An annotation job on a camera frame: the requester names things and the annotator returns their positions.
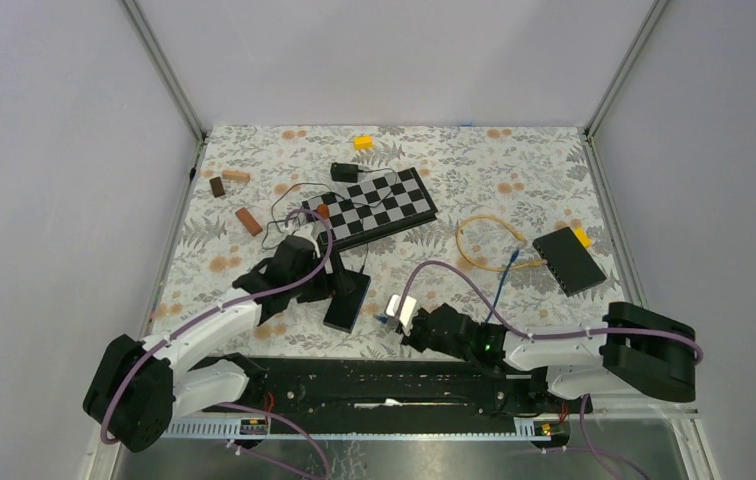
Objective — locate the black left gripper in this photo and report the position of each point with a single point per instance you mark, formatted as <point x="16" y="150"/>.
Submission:
<point x="330" y="283"/>

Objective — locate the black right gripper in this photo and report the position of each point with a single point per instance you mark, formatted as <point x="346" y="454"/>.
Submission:
<point x="410" y="338"/>

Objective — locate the small black network switch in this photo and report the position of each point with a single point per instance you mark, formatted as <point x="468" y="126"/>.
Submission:
<point x="346" y="305"/>

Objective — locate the black power adapter with cable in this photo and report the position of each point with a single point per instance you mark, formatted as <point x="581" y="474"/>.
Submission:
<point x="339" y="172"/>

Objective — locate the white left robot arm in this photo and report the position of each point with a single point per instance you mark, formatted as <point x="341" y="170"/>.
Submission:
<point x="141" y="386"/>

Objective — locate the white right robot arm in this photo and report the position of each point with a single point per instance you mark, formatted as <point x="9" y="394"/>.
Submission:
<point x="631" y="348"/>

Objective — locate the reddish brown wooden block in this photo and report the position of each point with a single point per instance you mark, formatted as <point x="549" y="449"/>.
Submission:
<point x="249" y="222"/>

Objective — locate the orange piece on checkerboard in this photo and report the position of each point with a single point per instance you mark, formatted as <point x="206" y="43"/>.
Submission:
<point x="323" y="211"/>

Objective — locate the light tan wooden block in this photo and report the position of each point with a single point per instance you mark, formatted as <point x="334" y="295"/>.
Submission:
<point x="236" y="176"/>

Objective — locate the dark brown wooden block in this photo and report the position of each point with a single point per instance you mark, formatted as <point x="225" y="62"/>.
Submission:
<point x="217" y="187"/>

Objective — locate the black white checkerboard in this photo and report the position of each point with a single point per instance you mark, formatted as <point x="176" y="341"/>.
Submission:
<point x="376" y="208"/>

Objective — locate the floral patterned table mat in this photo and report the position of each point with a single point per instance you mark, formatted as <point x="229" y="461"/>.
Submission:
<point x="496" y="190"/>

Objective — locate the yellow block at right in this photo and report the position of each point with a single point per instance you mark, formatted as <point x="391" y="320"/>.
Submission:
<point x="583" y="237"/>

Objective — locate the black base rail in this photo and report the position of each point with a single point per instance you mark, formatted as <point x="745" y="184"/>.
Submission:
<point x="389" y="397"/>

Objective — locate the yellow block near wall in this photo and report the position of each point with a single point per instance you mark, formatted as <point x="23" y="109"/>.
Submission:
<point x="363" y="142"/>

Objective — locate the large black network switch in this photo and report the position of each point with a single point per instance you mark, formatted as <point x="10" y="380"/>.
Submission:
<point x="568" y="261"/>

